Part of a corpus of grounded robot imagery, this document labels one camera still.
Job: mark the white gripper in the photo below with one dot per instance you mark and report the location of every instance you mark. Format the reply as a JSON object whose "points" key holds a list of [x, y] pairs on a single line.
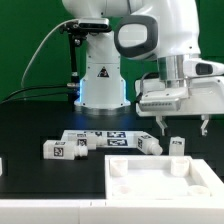
{"points": [[203, 96]]}

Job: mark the white square table top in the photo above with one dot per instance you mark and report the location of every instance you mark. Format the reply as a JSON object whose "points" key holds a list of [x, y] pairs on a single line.
{"points": [[132, 177]]}

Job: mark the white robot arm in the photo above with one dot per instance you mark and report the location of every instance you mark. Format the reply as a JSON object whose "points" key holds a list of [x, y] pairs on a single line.
{"points": [[165, 31]]}

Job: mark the white front fence bar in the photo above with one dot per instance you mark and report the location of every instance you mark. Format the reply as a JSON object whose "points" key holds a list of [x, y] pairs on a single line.
{"points": [[111, 212]]}

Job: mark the white left fence piece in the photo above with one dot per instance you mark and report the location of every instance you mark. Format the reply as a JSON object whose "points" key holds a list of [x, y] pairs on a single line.
{"points": [[1, 167]]}

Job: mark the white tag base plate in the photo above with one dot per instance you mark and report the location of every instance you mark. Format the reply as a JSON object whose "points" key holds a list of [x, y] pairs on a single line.
{"points": [[115, 139]]}

